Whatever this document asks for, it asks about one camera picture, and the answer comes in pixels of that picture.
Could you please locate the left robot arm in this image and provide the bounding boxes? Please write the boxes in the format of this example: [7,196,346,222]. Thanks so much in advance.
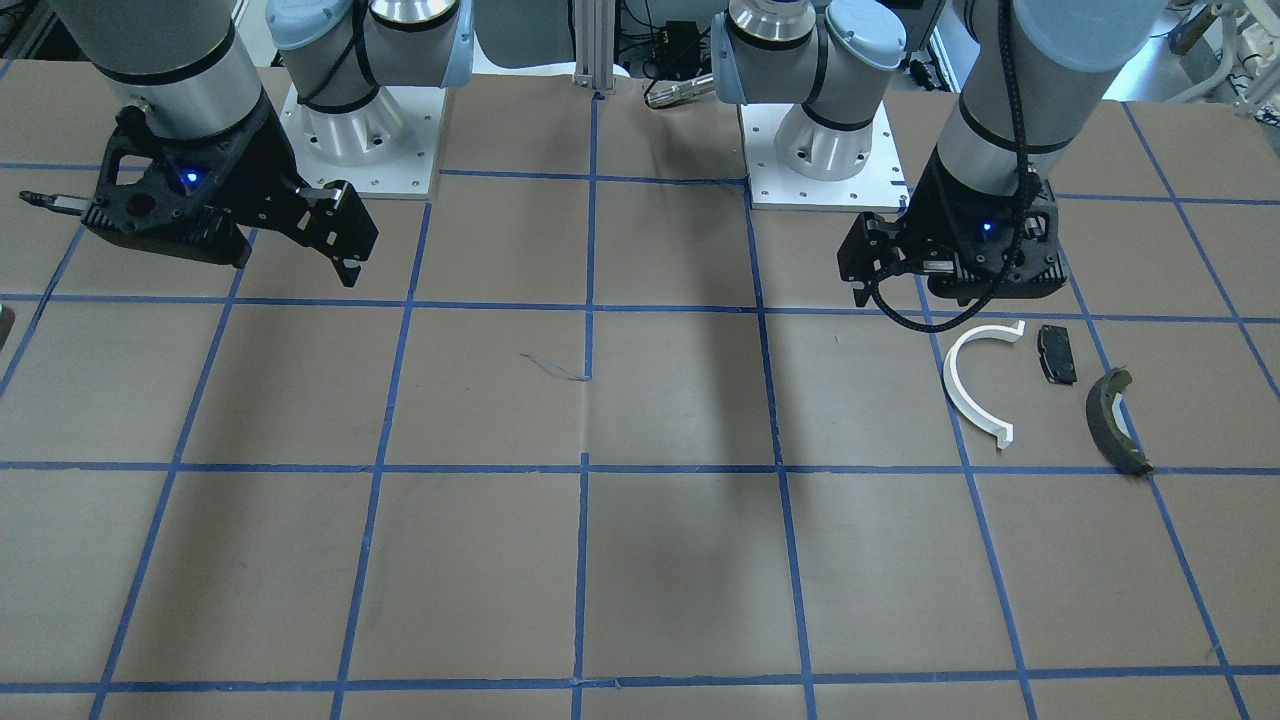
[710,1,1164,309]

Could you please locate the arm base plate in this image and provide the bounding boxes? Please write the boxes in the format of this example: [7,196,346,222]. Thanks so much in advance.
[739,104,910,214]
[280,87,449,200]

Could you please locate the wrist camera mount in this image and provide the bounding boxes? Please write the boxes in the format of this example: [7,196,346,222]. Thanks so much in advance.
[925,263,1070,307]
[19,96,270,268]

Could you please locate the white curved plastic bracket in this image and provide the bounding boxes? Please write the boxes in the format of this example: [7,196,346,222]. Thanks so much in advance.
[941,320,1027,452]

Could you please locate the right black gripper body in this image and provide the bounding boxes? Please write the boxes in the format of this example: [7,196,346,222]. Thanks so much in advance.
[140,95,307,251]

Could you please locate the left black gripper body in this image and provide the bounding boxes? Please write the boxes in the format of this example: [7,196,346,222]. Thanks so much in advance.
[899,154,1065,277]

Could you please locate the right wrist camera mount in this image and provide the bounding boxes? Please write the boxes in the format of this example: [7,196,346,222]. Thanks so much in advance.
[19,96,270,268]

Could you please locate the aluminium frame post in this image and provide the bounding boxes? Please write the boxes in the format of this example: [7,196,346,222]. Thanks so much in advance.
[572,0,618,96]

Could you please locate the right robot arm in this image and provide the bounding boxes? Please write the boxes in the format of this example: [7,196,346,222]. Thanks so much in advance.
[22,1,475,287]

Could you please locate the green brake shoe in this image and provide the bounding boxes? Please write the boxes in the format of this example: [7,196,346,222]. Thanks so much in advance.
[1085,366,1155,477]

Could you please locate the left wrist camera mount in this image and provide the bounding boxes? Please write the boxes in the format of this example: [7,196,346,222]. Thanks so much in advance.
[925,263,1070,307]

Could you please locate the black brake pad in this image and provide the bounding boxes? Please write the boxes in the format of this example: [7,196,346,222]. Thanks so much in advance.
[1037,324,1078,386]

